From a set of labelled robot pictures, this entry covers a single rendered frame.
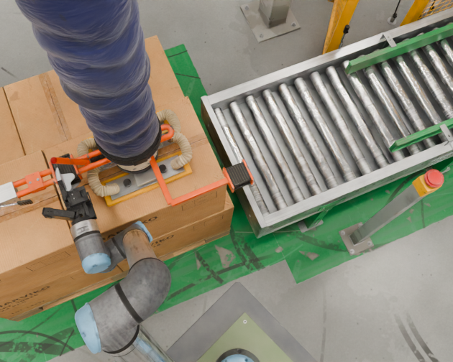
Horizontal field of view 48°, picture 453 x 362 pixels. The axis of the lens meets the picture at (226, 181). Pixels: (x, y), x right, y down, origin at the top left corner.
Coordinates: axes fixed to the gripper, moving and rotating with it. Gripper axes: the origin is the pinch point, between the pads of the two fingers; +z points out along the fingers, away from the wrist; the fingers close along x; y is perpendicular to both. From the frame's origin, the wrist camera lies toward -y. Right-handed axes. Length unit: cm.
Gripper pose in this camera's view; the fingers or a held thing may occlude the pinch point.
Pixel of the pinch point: (58, 174)
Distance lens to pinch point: 188.6
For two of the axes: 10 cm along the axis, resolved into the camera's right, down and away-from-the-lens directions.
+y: 9.2, -3.6, 1.7
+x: 0.5, -3.1, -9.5
